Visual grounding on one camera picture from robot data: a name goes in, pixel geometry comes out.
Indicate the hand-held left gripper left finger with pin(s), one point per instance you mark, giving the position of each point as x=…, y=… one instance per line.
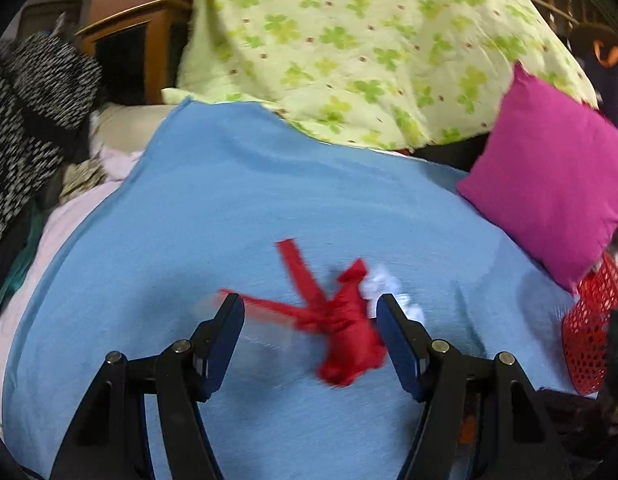
x=224, y=345

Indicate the black white spotted garment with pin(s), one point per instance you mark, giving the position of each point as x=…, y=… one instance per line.
x=34, y=110

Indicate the green floral quilt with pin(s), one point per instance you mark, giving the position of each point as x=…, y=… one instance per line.
x=364, y=35

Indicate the blue blanket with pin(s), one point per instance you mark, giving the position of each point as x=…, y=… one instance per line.
x=239, y=210

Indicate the teal cloth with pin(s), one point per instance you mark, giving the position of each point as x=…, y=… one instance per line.
x=21, y=270

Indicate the beige patterned cloth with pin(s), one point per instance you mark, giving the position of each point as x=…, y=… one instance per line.
x=81, y=177

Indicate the red bag with strips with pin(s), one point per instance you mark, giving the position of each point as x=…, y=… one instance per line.
x=349, y=330

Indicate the red plastic basket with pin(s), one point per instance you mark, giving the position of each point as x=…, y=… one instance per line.
x=589, y=340

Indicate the pale pink bed sheet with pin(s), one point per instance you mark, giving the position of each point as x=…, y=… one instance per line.
x=54, y=230

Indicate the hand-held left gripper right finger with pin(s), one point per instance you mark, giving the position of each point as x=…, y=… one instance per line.
x=396, y=345

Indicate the white cloth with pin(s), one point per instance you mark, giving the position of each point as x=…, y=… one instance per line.
x=384, y=282

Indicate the navy tote bag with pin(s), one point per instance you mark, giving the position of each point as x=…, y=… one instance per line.
x=614, y=90

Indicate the pink pillow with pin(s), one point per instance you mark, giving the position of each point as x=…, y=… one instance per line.
x=549, y=185

